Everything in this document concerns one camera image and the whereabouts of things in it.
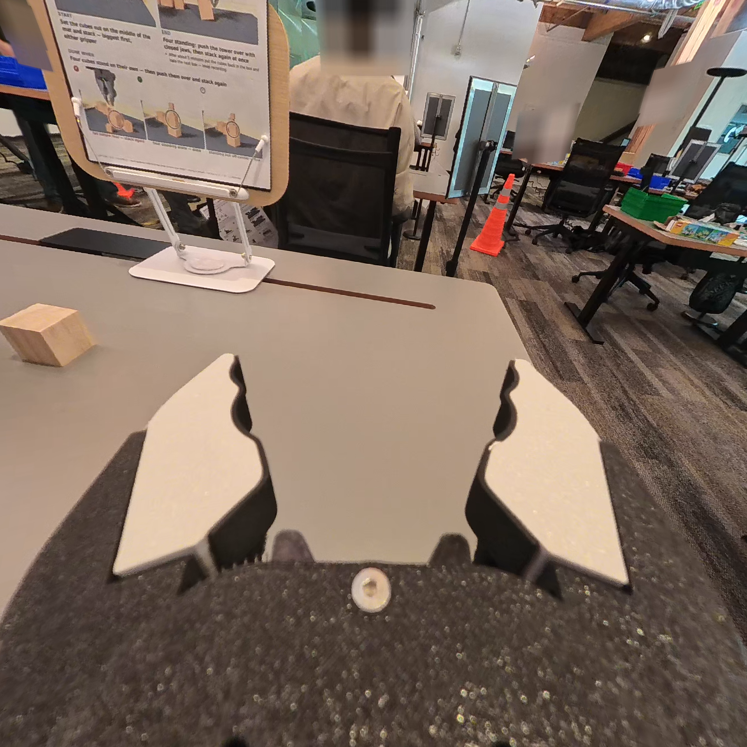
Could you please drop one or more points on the black mesh chair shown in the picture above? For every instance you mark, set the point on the black mesh chair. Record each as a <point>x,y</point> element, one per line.
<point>338,187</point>

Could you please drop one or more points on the black floor lamp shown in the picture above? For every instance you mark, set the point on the black floor lamp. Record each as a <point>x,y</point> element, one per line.
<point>726,72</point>

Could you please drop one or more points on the colourful toy box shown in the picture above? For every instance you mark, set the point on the colourful toy box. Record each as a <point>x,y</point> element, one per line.
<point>703,231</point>

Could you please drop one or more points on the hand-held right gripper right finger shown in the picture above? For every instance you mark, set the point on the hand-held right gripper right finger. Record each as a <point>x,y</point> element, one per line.
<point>554,484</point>

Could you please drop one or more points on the row of blue bins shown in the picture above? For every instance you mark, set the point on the row of blue bins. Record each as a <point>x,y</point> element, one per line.
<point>11,73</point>

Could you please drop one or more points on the computer monitor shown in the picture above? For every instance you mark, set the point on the computer monitor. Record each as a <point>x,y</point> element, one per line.
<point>694,157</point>

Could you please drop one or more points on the stack of green trays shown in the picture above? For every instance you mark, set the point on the stack of green trays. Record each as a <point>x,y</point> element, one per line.
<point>651,204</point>

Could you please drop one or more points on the printed paper leaflet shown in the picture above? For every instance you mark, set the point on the printed paper leaflet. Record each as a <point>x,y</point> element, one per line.
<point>257,224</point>

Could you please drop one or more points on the orange traffic cone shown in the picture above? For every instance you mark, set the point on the orange traffic cone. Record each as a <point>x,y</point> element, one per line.
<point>121,188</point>
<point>493,224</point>

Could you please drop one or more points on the teal framed glass panel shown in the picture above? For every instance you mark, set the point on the teal framed glass panel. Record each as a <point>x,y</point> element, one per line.
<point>472,134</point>

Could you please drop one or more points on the black flat pad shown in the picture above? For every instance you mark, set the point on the black flat pad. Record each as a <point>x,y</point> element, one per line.
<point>105,242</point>

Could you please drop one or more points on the white tablet stand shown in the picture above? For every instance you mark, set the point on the white tablet stand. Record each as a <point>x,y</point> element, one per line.
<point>204,274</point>

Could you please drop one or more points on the wooden backed instruction board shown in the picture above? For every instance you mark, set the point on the wooden backed instruction board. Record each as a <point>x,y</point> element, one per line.
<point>175,58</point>

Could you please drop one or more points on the large wooden cube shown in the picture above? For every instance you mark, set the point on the large wooden cube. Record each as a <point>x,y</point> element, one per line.
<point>46,335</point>

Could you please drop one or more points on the black office chair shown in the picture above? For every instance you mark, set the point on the black office chair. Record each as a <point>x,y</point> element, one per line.
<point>636,286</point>
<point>583,169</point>

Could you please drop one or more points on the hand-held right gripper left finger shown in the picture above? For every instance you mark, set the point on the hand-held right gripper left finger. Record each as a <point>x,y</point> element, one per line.
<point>192,467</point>

